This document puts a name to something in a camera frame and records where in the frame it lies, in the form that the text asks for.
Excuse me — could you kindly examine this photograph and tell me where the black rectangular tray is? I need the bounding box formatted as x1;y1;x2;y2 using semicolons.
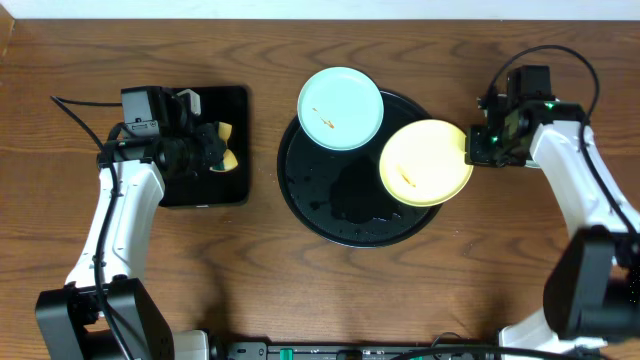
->
160;86;250;208

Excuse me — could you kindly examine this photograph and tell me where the yellow plate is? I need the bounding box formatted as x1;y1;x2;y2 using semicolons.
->
379;119;473;207

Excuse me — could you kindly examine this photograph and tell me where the light blue plate top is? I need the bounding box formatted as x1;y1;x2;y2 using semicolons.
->
297;67;384;151

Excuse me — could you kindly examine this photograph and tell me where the green yellow sponge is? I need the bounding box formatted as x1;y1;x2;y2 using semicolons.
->
209;122;238;173

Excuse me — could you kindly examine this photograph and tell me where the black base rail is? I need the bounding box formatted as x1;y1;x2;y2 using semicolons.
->
219;341;601;360

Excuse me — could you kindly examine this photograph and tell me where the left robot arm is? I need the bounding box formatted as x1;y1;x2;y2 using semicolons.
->
35;86;248;359

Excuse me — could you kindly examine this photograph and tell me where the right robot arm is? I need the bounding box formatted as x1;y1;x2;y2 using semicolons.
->
465;94;639;354

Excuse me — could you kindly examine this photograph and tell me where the black round tray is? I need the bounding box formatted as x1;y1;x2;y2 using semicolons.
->
277;90;440;248

